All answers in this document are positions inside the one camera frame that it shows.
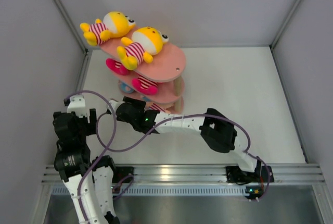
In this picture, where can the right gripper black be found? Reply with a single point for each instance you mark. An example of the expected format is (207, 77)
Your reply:
(136, 103)

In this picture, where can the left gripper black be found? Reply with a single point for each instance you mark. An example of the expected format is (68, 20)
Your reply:
(90, 127)

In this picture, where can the white pink-eared plush toy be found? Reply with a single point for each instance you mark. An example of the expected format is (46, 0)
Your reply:
(145, 86)

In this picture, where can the pink plush striped shirt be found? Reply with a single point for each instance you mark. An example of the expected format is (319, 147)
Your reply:
(116, 67)

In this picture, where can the yellow plush striped shirt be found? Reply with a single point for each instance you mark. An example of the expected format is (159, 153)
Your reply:
(142, 46)

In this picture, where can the peach-faced boy plush doll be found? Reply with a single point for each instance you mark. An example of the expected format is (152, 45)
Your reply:
(145, 99)

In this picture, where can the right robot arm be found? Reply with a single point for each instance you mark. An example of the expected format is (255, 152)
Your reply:
(221, 134)

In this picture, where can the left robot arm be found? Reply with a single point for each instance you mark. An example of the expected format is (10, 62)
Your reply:
(88, 181)

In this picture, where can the blue plush under shelf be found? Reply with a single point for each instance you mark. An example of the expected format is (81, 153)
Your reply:
(125, 88)

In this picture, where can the pink three-tier wooden shelf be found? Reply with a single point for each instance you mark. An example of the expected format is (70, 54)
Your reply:
(166, 70)

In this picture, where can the large yellow plush on shelf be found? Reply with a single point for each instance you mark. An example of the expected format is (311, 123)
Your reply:
(115, 24)

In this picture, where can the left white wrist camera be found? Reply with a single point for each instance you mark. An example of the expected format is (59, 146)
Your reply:
(77, 106)

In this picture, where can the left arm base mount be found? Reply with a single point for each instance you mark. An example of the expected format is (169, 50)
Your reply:
(122, 172)

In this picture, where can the aluminium front rail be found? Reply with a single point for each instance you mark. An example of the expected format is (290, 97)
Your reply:
(292, 174)

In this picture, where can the slotted grey cable duct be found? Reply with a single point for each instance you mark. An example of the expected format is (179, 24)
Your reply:
(185, 190)

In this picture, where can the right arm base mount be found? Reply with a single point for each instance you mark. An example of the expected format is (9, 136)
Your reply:
(235, 175)

